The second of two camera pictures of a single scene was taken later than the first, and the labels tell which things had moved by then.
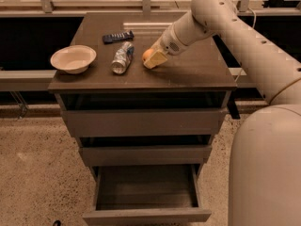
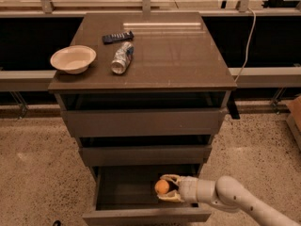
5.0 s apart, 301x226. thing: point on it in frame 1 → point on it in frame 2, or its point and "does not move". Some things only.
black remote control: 115,38 does not move
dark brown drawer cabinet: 144,130 does not move
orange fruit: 148,53 → 161,186
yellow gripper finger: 157,58 → 171,197
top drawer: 144,121 does not move
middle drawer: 139,155 does not move
